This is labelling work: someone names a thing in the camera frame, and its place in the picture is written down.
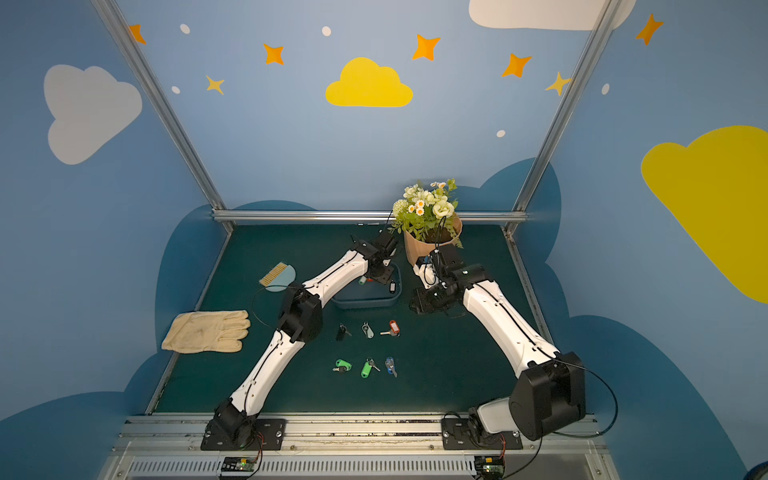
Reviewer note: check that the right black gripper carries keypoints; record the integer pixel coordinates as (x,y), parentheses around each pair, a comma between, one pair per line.
(424,299)

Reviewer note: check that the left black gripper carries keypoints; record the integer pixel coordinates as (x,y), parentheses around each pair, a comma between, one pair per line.
(387,270)

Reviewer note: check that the translucent blue storage box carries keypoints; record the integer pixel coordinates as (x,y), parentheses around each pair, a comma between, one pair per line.
(370,294)

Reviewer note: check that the red tag key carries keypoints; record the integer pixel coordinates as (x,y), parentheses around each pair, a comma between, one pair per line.
(394,329)

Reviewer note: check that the white tag key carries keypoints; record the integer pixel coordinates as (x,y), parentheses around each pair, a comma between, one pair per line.
(367,331)

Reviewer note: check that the black fob key bunch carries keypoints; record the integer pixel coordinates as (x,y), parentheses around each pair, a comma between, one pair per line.
(342,333)

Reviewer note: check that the blue tag key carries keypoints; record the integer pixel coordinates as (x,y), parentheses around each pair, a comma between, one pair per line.
(390,365)

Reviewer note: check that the green tag key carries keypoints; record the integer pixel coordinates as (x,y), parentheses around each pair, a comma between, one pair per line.
(368,367)
(342,366)

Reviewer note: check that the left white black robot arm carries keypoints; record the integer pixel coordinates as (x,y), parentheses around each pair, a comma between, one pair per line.
(300,321)

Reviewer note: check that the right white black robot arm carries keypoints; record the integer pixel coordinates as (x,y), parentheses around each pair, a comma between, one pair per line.
(549,393)

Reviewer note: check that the white artificial flower bouquet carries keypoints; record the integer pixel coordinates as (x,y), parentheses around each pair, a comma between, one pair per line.
(428,213)

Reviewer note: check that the beige cloth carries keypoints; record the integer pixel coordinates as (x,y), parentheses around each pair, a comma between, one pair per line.
(207,331)

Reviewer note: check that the right green circuit board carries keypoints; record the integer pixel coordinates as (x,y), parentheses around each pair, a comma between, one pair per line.
(489,467)

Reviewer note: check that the green circuit board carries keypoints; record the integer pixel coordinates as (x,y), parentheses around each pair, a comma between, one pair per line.
(489,467)
(238,466)

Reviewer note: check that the left green circuit board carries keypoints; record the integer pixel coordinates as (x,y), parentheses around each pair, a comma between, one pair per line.
(238,466)

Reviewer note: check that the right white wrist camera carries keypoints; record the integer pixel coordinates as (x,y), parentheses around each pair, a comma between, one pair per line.
(425,271)

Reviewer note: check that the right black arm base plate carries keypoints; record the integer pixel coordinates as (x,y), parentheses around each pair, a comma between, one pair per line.
(466,433)

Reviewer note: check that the aluminium back frame bar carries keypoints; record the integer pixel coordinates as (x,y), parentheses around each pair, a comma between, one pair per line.
(353,217)

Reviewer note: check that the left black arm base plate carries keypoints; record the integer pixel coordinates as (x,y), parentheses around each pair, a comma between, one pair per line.
(244,435)

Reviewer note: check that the aluminium front rail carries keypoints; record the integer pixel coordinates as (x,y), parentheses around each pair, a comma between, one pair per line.
(348,446)

